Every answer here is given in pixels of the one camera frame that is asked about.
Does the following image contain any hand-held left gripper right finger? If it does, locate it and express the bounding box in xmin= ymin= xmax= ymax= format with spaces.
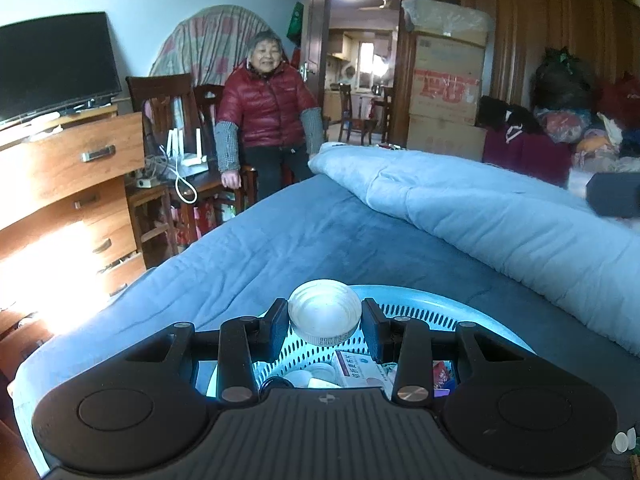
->
xmin=361 ymin=297 xmax=538 ymax=407

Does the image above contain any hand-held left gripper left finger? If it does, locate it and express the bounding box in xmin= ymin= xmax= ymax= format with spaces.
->
xmin=125 ymin=298 xmax=289 ymax=405

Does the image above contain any white round plastic jar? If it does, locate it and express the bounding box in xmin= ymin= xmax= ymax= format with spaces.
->
xmin=287 ymin=280 xmax=362 ymax=347

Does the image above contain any light blue plastic basket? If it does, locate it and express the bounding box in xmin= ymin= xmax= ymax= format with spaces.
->
xmin=197 ymin=284 xmax=541 ymax=403

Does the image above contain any white and red medicine box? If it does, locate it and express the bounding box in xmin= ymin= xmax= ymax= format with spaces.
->
xmin=332 ymin=349 xmax=396 ymax=390

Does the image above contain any small white cup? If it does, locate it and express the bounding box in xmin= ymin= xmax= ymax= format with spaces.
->
xmin=282 ymin=362 xmax=342 ymax=389

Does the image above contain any pile of colourful clothes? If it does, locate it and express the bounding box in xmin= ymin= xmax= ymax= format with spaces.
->
xmin=537 ymin=107 xmax=640 ymax=173

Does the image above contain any red printed packet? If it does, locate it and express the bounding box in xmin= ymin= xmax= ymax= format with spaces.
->
xmin=432 ymin=360 xmax=458 ymax=392

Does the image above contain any blue bed sheet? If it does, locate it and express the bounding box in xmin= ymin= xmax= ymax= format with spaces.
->
xmin=10 ymin=172 xmax=640 ymax=480

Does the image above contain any red cloth bag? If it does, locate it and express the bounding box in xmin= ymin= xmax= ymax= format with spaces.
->
xmin=596 ymin=74 xmax=640 ymax=122

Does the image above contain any black plastic bag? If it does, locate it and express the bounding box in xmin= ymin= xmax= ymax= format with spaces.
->
xmin=531 ymin=46 xmax=599 ymax=112

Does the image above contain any light blue quilt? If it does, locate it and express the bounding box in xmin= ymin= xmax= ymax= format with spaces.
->
xmin=307 ymin=142 xmax=640 ymax=356

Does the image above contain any black cloth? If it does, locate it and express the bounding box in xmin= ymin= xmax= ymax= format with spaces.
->
xmin=475 ymin=95 xmax=540 ymax=134

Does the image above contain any plain cardboard box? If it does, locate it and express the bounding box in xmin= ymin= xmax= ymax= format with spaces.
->
xmin=406 ymin=112 xmax=488 ymax=163

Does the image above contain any small wooden side table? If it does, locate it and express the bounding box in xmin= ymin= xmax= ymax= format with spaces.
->
xmin=125 ymin=160 xmax=246 ymax=271

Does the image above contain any white router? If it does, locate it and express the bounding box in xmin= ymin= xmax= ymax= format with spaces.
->
xmin=166 ymin=127 xmax=209 ymax=169

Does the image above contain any pile of clothes and bags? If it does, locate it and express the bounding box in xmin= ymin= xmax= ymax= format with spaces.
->
xmin=400 ymin=0 xmax=640 ymax=163

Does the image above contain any red printed cardboard box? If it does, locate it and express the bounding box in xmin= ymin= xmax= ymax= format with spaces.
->
xmin=407 ymin=30 xmax=488 ymax=127

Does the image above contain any wooden dining chair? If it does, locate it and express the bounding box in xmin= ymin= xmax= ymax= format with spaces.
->
xmin=338 ymin=84 xmax=374 ymax=144

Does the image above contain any small white bottle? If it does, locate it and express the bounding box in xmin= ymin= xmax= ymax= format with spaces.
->
xmin=612 ymin=427 xmax=639 ymax=456

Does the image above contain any plastic covered cardboard box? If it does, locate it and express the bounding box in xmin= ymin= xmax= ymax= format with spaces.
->
xmin=401 ymin=0 xmax=494 ymax=37

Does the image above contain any wooden dresser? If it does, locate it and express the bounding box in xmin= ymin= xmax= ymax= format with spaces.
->
xmin=0 ymin=107 xmax=148 ymax=331

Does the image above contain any checked cloth covered round board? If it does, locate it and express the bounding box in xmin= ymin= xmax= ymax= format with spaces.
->
xmin=149 ymin=5 xmax=287 ymax=90

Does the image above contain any wooden door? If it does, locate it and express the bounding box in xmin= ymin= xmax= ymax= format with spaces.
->
xmin=299 ymin=0 xmax=332 ymax=117

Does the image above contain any green hanging ornament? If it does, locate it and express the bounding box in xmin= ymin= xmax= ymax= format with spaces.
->
xmin=287 ymin=2 xmax=305 ymax=41

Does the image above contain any black flat television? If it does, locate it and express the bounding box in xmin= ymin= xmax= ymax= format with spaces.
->
xmin=0 ymin=11 xmax=123 ymax=126

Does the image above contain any maroon drawstring bag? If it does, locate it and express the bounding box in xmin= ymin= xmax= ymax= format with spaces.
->
xmin=482 ymin=124 xmax=574 ymax=189

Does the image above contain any white cable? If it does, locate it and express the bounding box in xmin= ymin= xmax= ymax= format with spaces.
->
xmin=159 ymin=144 xmax=199 ymax=206

